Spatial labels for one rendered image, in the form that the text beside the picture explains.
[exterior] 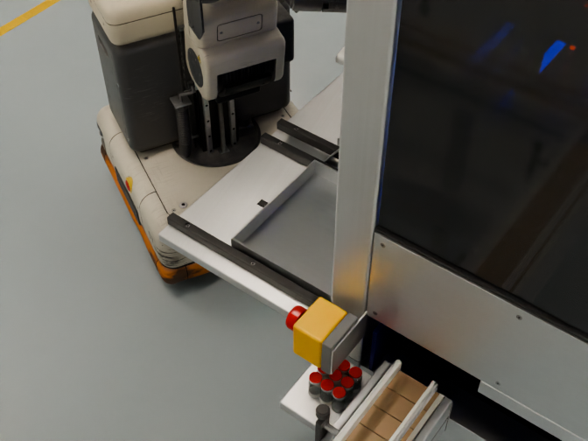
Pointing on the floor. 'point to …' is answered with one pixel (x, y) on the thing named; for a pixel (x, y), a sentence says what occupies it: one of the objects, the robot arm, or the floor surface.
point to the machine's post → (362, 152)
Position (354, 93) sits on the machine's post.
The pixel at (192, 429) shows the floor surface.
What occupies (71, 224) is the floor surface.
